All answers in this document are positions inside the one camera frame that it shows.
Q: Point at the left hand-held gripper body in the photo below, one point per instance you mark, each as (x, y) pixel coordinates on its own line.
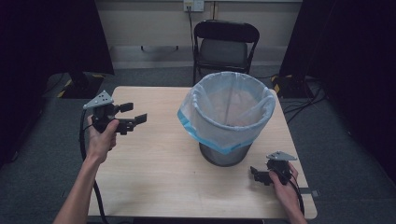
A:
(104, 115)

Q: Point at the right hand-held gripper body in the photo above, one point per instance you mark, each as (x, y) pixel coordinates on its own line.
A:
(280, 168)

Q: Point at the grey mesh trash bin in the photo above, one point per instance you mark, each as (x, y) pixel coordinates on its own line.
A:
(224, 158)

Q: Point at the trash bin with blue liner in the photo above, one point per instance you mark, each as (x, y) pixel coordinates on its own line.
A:
(218, 127)

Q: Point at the person's left hand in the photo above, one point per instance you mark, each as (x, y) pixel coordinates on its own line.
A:
(101, 141)

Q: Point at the person's right hand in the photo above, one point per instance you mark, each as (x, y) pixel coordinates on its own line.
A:
(285, 194)

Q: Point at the black stand base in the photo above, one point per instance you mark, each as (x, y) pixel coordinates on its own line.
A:
(288, 87)
(81, 85)

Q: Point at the grey tape strip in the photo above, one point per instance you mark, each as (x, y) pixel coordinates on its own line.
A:
(311, 192)

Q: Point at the dark curtain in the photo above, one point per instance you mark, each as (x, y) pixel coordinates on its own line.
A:
(351, 62)
(46, 46)

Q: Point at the black folding chair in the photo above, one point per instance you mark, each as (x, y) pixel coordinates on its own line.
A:
(224, 51)

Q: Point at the white wall outlet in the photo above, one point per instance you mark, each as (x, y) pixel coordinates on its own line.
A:
(193, 5)

